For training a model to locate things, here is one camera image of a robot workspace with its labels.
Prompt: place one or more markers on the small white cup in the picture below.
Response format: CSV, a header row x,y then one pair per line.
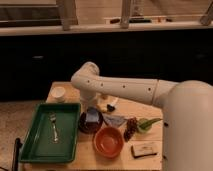
x,y
58,93

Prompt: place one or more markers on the silver fork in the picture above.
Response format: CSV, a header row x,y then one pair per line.
x,y
53,121

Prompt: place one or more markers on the orange bowl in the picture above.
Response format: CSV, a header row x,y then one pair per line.
x,y
108,142

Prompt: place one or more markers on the dark grape bunch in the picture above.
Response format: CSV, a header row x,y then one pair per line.
x,y
131,128

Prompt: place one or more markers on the blue sponge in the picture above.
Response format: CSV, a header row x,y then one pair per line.
x,y
92,115

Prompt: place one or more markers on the black pole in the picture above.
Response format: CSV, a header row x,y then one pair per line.
x,y
15,161

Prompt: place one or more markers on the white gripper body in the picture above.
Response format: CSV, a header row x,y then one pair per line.
x,y
88,99

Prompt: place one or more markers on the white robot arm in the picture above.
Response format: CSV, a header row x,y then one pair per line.
x,y
187,109

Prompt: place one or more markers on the white handled dish brush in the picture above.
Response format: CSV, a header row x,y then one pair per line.
x,y
112,105

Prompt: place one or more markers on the green plastic tray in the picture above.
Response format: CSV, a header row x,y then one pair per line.
x,y
39,145

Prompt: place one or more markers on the blue cloth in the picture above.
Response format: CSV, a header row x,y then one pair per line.
x,y
115,121

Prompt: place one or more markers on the brown block sponge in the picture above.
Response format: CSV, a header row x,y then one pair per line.
x,y
145,149

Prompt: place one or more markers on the purple bowl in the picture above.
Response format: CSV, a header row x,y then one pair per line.
x,y
90,127

